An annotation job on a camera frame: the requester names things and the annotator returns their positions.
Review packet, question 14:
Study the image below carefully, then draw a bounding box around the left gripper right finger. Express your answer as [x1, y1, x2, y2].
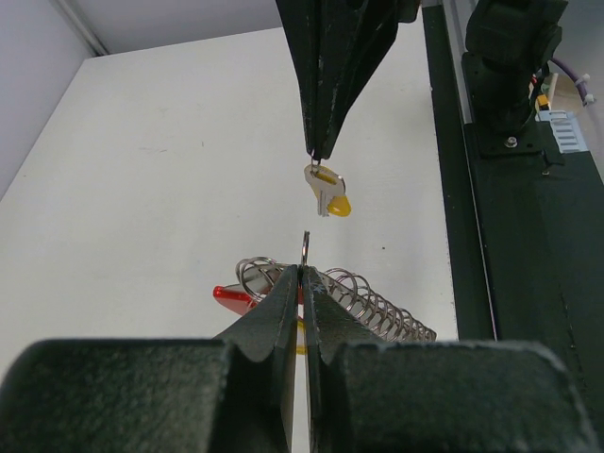
[301, 264, 603, 453]

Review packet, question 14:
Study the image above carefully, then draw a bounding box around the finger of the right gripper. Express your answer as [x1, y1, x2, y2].
[276, 0, 326, 154]
[314, 1, 398, 160]

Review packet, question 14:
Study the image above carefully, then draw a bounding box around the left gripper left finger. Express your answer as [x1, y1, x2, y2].
[1, 266, 298, 452]

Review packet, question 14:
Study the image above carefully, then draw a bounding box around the red handled key organizer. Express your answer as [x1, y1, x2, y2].
[216, 257, 437, 361]

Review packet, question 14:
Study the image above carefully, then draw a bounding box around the key with yellow window tag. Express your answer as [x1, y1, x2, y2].
[304, 158, 352, 217]

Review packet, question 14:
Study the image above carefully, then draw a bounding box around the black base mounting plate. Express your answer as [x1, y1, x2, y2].
[422, 4, 604, 378]

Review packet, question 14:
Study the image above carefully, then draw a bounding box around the right aluminium table rail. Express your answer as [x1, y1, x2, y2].
[442, 0, 477, 124]

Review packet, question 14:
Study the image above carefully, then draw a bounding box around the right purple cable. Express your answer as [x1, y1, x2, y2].
[549, 56, 596, 109]

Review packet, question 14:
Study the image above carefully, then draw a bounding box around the right aluminium frame post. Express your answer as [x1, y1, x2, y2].
[52, 0, 110, 57]

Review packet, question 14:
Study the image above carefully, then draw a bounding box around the right white cable duct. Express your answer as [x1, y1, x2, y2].
[537, 110, 589, 154]

